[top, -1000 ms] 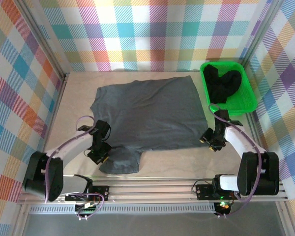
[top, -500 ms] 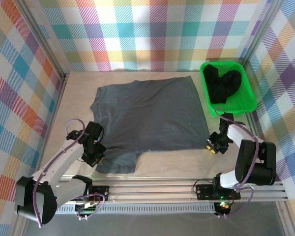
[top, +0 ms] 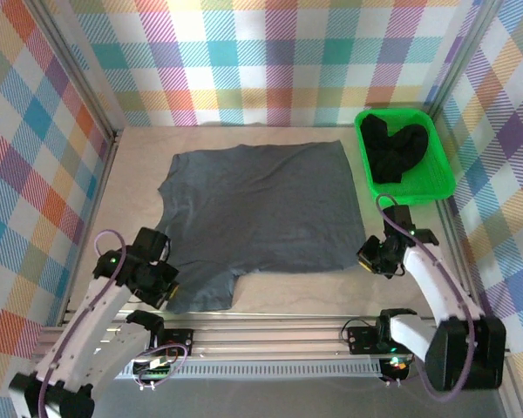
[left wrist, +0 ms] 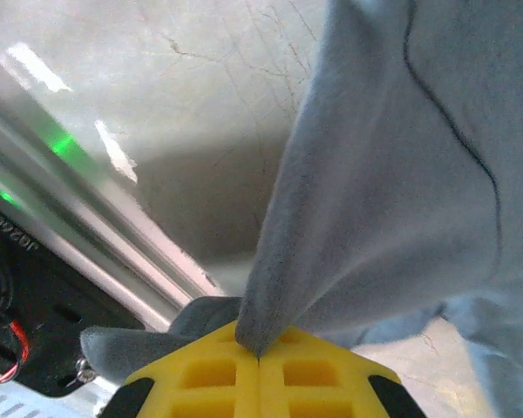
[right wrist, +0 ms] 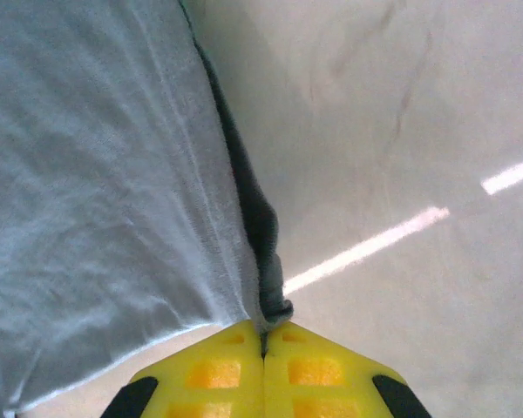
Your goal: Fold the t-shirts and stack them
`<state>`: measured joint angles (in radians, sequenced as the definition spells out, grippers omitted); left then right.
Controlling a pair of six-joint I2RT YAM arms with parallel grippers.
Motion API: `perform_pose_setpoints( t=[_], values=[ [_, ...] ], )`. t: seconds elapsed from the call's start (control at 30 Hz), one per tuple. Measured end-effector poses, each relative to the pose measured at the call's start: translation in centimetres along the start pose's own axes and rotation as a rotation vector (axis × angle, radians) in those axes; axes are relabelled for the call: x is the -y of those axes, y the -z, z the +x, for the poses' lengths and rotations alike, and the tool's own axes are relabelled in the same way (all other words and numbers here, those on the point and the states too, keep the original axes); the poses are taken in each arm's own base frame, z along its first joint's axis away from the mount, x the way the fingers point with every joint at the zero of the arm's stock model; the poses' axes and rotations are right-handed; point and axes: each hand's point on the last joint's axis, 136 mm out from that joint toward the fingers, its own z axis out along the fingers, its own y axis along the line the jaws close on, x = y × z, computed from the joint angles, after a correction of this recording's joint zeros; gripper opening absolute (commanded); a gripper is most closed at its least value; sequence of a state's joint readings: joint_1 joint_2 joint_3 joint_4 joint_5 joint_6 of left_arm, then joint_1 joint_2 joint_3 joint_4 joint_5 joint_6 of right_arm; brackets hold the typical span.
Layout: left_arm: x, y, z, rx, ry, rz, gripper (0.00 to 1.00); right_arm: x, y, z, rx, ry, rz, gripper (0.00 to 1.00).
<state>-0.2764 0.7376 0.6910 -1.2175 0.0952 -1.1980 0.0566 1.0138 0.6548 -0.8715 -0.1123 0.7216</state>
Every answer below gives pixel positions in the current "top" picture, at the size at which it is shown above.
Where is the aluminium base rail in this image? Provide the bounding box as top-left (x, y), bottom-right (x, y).
top-left (30, 313), bottom-right (513, 362)

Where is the green plastic tray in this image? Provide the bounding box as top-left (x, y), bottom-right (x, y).
top-left (354, 108), bottom-right (457, 206)

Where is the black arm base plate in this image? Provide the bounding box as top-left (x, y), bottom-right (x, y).
top-left (147, 328), bottom-right (195, 359)
top-left (346, 325), bottom-right (428, 356)

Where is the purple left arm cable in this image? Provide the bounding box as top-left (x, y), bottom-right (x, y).
top-left (37, 229), bottom-right (188, 418)

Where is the slotted grey cable duct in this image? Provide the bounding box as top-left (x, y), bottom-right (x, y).
top-left (112, 364), bottom-right (383, 381)

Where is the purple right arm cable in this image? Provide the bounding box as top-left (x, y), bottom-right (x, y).
top-left (376, 194), bottom-right (479, 401)

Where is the aluminium table side rail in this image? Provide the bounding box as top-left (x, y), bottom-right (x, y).
top-left (435, 199), bottom-right (485, 323)
top-left (58, 130), bottom-right (124, 327)

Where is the black t-shirt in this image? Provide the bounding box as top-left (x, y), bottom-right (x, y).
top-left (359, 113), bottom-right (431, 186)

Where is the grey t-shirt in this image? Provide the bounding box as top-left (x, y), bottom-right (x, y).
top-left (156, 139), bottom-right (367, 314)

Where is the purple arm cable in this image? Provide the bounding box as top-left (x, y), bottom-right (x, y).
top-left (37, 229), bottom-right (188, 418)
top-left (376, 194), bottom-right (479, 401)

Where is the aluminium frame post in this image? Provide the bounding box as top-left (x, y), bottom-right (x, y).
top-left (422, 0), bottom-right (506, 127)
top-left (25, 0), bottom-right (126, 145)

